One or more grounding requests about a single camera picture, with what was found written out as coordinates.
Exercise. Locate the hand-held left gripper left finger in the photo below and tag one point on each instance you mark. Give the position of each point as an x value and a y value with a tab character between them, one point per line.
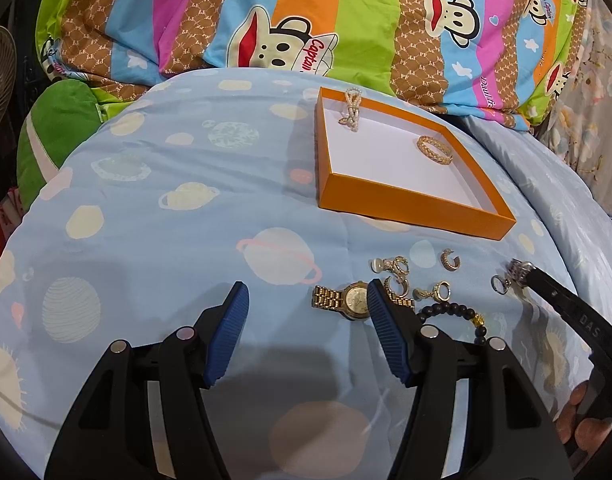
226	330

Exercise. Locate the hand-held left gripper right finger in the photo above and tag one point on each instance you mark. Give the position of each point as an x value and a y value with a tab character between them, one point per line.
386	330

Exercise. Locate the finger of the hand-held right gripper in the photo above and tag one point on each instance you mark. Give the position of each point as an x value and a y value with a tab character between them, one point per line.
548	285

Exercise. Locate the gold wristwatch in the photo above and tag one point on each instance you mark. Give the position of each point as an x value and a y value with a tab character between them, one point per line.
353	301

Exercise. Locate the gold pearl hoop earring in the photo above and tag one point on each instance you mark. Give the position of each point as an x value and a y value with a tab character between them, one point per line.
400	261

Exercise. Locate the orange shallow box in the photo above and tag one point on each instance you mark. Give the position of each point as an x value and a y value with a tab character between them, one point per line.
386	160

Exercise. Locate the person's right hand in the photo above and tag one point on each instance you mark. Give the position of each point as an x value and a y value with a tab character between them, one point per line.
583	417

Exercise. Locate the blue planet print blanket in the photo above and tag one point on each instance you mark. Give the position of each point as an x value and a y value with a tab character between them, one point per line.
161	260

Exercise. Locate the pale blue leaf print quilt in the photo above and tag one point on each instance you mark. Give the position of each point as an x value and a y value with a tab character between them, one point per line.
536	175

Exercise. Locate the floral cloth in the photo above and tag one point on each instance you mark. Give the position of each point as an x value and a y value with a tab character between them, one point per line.
591	85

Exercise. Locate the green plush pillow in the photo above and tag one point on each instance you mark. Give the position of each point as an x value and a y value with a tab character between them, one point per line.
56	125

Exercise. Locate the colourful monkey print blanket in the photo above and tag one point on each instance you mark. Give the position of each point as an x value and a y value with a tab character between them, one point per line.
366	20

